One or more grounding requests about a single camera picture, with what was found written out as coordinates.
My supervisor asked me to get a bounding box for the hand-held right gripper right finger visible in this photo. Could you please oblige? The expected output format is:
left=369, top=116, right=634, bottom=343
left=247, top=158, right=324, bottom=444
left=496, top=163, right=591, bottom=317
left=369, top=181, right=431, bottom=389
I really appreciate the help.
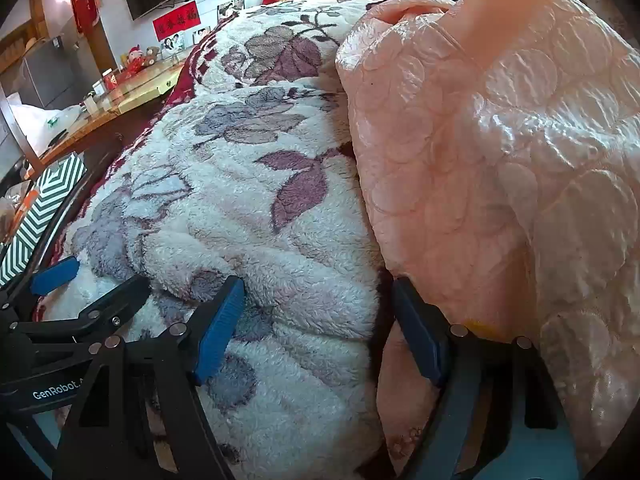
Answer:
left=392, top=277, right=581, bottom=480

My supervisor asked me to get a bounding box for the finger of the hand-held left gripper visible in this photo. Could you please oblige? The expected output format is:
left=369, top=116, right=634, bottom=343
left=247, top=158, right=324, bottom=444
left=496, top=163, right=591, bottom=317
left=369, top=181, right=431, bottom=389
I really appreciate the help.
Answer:
left=0, top=256, right=81, bottom=308
left=17, top=275, right=152, bottom=345

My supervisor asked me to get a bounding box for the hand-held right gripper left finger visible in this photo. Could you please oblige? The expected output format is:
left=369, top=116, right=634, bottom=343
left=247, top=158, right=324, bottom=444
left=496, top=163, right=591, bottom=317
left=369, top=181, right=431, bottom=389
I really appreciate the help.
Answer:
left=52, top=275, right=246, bottom=480

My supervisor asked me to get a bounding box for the green white striped box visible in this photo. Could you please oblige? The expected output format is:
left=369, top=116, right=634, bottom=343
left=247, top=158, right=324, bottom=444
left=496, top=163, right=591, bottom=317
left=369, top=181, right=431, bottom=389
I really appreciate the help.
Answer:
left=0, top=152, right=88, bottom=288

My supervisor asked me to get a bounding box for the orange snack packet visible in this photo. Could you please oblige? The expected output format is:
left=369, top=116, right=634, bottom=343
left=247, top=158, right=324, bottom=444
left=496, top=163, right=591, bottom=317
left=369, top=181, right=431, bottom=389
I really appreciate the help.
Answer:
left=15, top=187, right=41, bottom=221

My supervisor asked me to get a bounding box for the floral fleece blanket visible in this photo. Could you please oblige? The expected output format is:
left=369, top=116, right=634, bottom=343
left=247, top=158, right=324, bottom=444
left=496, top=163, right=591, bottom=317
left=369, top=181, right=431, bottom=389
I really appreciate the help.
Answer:
left=35, top=0, right=401, bottom=480

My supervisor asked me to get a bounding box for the white plastic bag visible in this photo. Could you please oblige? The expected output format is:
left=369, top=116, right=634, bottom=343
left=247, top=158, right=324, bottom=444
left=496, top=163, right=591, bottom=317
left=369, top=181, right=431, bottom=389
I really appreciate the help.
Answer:
left=10, top=102, right=83, bottom=158

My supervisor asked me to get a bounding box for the peach quilted blanket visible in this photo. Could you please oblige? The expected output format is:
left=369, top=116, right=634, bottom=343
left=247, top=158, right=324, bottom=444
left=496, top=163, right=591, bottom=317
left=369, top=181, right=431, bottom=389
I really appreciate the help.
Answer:
left=335, top=0, right=640, bottom=476

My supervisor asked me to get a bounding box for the wooden glass-top cabinet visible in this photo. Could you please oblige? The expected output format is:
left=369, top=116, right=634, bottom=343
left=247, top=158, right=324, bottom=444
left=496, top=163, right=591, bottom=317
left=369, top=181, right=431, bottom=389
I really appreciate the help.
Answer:
left=25, top=50, right=201, bottom=171

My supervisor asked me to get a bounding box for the grey refrigerator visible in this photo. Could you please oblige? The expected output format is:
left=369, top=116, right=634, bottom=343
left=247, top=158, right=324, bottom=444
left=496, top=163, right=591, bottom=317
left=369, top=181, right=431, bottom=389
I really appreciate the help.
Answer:
left=17, top=35, right=83, bottom=111

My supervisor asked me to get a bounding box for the red plush doll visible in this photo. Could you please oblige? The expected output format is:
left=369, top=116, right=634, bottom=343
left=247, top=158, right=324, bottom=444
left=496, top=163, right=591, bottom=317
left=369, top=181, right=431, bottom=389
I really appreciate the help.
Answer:
left=122, top=45, right=146, bottom=78

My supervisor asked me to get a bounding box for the couple photo frame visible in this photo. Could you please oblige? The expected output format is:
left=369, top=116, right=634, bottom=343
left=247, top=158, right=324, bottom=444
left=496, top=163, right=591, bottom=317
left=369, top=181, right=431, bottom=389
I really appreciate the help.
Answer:
left=160, top=32, right=187, bottom=56

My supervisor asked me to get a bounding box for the red wall banner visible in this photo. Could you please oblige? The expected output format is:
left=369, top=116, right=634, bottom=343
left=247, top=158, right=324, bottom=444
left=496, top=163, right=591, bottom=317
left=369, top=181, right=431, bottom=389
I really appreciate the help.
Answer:
left=152, top=2, right=201, bottom=42

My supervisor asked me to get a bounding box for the large wedding photo frame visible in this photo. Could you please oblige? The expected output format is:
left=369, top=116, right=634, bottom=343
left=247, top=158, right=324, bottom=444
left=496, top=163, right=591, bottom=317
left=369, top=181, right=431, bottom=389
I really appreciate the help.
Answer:
left=217, top=0, right=246, bottom=23

